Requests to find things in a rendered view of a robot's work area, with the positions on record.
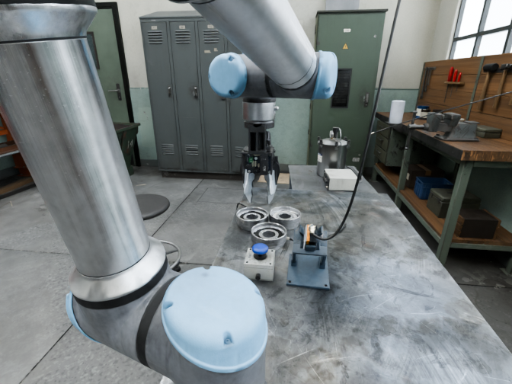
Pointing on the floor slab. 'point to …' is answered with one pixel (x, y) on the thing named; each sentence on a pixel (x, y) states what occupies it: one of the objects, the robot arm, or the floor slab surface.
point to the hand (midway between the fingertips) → (260, 196)
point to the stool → (152, 205)
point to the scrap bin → (126, 140)
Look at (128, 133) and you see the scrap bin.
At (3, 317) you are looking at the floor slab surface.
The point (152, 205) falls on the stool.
